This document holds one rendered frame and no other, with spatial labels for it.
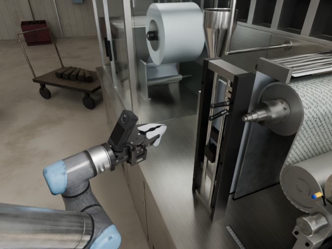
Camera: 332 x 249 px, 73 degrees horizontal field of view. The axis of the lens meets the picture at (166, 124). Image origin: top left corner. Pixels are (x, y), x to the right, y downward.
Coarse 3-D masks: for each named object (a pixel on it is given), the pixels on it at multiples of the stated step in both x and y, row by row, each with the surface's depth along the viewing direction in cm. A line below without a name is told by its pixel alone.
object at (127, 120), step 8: (128, 112) 59; (120, 120) 60; (128, 120) 58; (136, 120) 59; (120, 128) 60; (128, 128) 59; (112, 136) 62; (120, 136) 60; (128, 136) 61; (112, 144) 61; (120, 144) 60
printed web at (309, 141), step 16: (304, 80) 58; (320, 80) 58; (304, 96) 53; (320, 96) 55; (304, 112) 53; (320, 112) 55; (256, 128) 71; (304, 128) 55; (320, 128) 58; (256, 144) 76; (272, 144) 79; (288, 144) 83; (304, 144) 59; (320, 144) 63; (256, 160) 80; (272, 160) 85; (288, 160) 60; (240, 176) 82; (256, 176) 86; (272, 176) 91; (240, 192) 87
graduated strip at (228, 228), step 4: (228, 228) 78; (232, 228) 78; (232, 232) 77; (232, 236) 76; (236, 236) 76; (236, 240) 74; (240, 240) 74; (240, 244) 73; (244, 244) 73; (240, 248) 72; (244, 248) 72
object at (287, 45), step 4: (288, 40) 88; (276, 44) 87; (280, 44) 87; (284, 44) 88; (288, 44) 88; (244, 48) 82; (248, 48) 82; (252, 48) 83; (256, 48) 83; (260, 48) 84; (264, 48) 85; (268, 48) 85; (272, 48) 86; (276, 48) 87; (284, 48) 91; (288, 48) 89; (224, 52) 80; (228, 52) 79; (232, 52) 80; (236, 52) 81; (240, 52) 81; (244, 52) 82
